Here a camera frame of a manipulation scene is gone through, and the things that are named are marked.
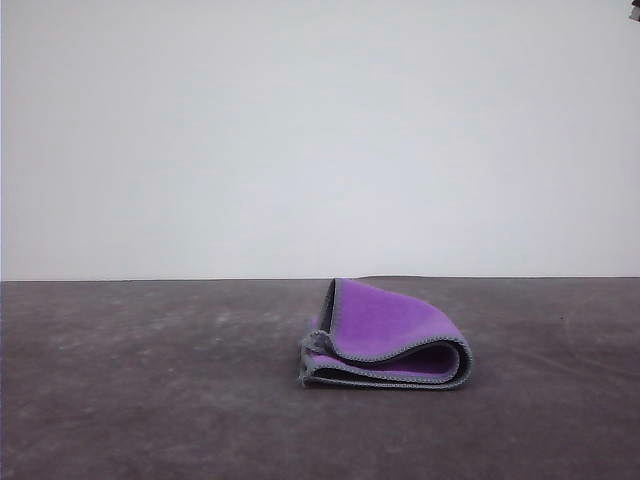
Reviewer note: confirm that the purple towel with grey hem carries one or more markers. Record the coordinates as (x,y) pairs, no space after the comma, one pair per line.
(380,320)

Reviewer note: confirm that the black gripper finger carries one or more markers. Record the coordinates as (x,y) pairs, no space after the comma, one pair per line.
(635,7)

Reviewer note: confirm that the grey table cloth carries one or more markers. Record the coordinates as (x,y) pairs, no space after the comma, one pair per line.
(150,400)

